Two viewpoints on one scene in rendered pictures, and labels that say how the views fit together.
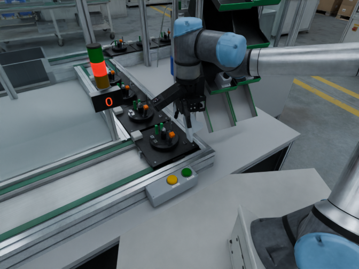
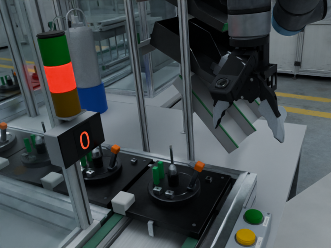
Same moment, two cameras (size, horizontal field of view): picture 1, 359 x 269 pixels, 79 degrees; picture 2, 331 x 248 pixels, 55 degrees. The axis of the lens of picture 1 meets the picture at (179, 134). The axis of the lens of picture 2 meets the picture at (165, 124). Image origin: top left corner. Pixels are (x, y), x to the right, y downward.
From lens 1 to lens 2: 0.46 m
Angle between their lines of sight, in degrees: 27
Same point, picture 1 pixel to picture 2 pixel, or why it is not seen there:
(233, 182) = (301, 209)
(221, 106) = not seen: hidden behind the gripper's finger
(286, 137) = (298, 134)
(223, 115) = (231, 123)
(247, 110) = (248, 111)
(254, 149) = (280, 160)
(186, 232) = not seen: outside the picture
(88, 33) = (37, 14)
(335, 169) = (318, 174)
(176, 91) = (249, 59)
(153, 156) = (181, 218)
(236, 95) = not seen: hidden behind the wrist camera
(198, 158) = (247, 192)
